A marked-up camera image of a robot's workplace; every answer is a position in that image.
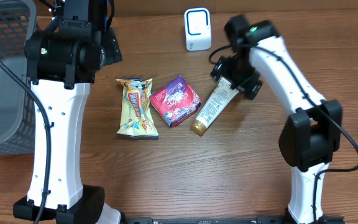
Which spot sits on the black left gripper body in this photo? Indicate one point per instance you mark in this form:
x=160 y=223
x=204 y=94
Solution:
x=113 y=53

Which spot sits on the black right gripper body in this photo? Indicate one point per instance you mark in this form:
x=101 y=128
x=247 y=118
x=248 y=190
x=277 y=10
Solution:
x=240 y=70

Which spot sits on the white tube gold cap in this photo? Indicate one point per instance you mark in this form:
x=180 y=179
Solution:
x=217 y=101

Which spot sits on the red purple pad pack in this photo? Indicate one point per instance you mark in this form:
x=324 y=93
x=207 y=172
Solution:
x=176 y=101

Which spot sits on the yellow snack bag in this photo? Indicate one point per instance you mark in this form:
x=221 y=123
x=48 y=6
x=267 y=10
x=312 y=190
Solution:
x=136 y=119

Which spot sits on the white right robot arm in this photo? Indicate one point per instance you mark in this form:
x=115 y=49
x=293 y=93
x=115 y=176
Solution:
x=309 y=137

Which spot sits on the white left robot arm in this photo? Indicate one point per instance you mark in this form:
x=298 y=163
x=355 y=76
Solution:
x=62 y=61

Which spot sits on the white barcode scanner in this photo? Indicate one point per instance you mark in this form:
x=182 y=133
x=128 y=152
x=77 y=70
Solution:
x=197 y=23

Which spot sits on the dark grey plastic basket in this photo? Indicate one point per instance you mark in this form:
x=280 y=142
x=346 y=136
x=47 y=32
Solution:
x=17 y=114

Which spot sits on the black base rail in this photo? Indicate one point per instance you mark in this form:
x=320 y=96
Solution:
x=258 y=220

